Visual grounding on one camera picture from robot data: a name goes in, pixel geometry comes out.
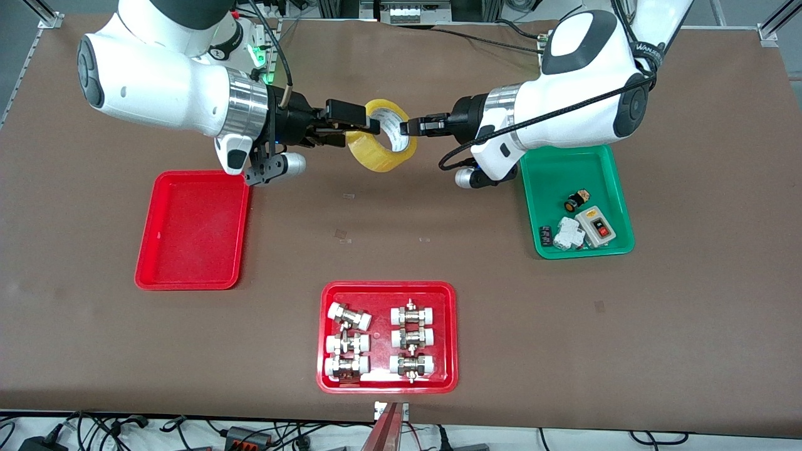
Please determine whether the clear yellowish packing tape roll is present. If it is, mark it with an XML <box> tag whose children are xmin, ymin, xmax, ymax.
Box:
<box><xmin>346</xmin><ymin>98</ymin><xmax>418</xmax><ymax>174</ymax></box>

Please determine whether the green plastic tray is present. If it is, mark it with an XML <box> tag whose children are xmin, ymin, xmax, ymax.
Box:
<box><xmin>520</xmin><ymin>145</ymin><xmax>635</xmax><ymax>259</ymax></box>

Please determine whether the red plastic tray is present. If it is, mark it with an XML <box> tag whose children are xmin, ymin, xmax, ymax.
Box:
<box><xmin>135</xmin><ymin>170</ymin><xmax>251</xmax><ymax>291</ymax></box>
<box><xmin>316</xmin><ymin>281</ymin><xmax>459</xmax><ymax>394</ymax></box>

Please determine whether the grey power strip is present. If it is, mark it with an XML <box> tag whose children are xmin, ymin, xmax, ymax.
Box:
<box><xmin>375</xmin><ymin>0</ymin><xmax>453</xmax><ymax>26</ymax></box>

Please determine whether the white circuit breaker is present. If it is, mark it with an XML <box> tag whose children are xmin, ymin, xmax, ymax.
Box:
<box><xmin>553</xmin><ymin>217</ymin><xmax>586</xmax><ymax>251</ymax></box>

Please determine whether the white metal pipe fitting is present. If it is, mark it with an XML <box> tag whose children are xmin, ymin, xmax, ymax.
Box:
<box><xmin>390</xmin><ymin>299</ymin><xmax>436</xmax><ymax>326</ymax></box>
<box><xmin>326</xmin><ymin>332</ymin><xmax>370</xmax><ymax>356</ymax></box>
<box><xmin>389</xmin><ymin>354</ymin><xmax>436</xmax><ymax>383</ymax></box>
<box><xmin>391</xmin><ymin>327</ymin><xmax>435</xmax><ymax>350</ymax></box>
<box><xmin>328</xmin><ymin>303</ymin><xmax>372</xmax><ymax>331</ymax></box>
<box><xmin>325</xmin><ymin>355</ymin><xmax>370</xmax><ymax>381</ymax></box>

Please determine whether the white label plate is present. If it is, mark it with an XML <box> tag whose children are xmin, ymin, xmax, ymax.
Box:
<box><xmin>374</xmin><ymin>401</ymin><xmax>410</xmax><ymax>422</ymax></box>

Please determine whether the red metal bar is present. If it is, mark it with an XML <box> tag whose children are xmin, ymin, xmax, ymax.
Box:
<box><xmin>359</xmin><ymin>401</ymin><xmax>407</xmax><ymax>451</ymax></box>

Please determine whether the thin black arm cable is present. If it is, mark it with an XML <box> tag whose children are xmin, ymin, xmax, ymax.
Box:
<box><xmin>241</xmin><ymin>0</ymin><xmax>295</xmax><ymax>108</ymax></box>

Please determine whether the black cable on table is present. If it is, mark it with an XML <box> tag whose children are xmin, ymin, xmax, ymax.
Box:
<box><xmin>431</xmin><ymin>25</ymin><xmax>549</xmax><ymax>54</ymax></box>

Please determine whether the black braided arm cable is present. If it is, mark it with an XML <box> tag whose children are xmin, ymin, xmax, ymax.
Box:
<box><xmin>438</xmin><ymin>38</ymin><xmax>665</xmax><ymax>172</ymax></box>

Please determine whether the grey on-off switch box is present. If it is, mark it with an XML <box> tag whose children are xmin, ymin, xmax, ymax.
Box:
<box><xmin>575</xmin><ymin>207</ymin><xmax>617</xmax><ymax>247</ymax></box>

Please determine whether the aluminium frame profile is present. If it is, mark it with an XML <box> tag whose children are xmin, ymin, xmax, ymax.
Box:
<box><xmin>757</xmin><ymin>0</ymin><xmax>802</xmax><ymax>46</ymax></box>
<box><xmin>38</xmin><ymin>0</ymin><xmax>65</xmax><ymax>29</ymax></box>

